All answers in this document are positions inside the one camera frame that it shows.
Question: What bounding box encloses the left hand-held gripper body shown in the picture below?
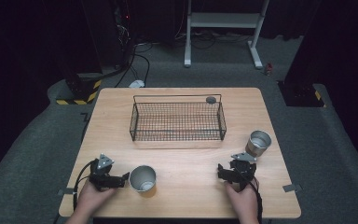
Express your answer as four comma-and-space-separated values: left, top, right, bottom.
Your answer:
88, 153, 127, 191

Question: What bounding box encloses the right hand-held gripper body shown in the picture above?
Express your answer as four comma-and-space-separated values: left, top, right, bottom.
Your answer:
227, 151, 257, 191

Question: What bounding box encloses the plain steel cup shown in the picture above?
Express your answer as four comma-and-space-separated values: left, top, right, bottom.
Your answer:
129, 164, 158, 193

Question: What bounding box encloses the steel cup with brown sleeve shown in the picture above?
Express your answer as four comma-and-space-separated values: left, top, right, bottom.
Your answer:
244, 130, 273, 158

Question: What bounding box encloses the black wire basket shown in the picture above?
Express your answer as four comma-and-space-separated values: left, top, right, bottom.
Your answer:
129, 93, 227, 143

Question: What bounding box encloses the person's left hand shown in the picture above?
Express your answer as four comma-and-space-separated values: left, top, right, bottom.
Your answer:
74, 180, 117, 217

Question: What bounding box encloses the person's right hand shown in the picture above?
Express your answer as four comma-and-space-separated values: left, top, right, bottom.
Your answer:
224, 181, 259, 221

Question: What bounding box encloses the grey tape piece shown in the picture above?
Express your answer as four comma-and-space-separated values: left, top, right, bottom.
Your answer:
57, 188, 77, 197
282, 183, 303, 193

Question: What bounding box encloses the black stand with hazard stripes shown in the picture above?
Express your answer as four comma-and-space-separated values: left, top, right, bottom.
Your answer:
55, 0, 104, 106
277, 0, 328, 108

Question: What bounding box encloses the white power adapter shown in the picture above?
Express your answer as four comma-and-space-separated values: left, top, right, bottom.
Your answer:
128, 79, 146, 89

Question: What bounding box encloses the dark equipment rack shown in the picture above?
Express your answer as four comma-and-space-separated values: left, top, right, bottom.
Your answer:
104, 0, 138, 70

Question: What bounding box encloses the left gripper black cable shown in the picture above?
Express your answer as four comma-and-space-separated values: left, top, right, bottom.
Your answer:
72, 160, 96, 211

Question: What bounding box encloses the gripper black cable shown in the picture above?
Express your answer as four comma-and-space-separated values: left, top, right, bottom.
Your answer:
72, 160, 96, 211
247, 177, 264, 224

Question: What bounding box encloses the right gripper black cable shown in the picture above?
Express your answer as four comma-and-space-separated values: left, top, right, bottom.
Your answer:
247, 177, 264, 224

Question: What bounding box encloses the black floor cable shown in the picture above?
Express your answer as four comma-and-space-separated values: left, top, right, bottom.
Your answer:
114, 43, 151, 89

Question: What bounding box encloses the bundle of black cables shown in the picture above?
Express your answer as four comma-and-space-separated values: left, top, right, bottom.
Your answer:
174, 30, 254, 50

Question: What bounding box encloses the white metal stand frame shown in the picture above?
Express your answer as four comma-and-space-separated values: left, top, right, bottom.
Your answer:
184, 0, 270, 70

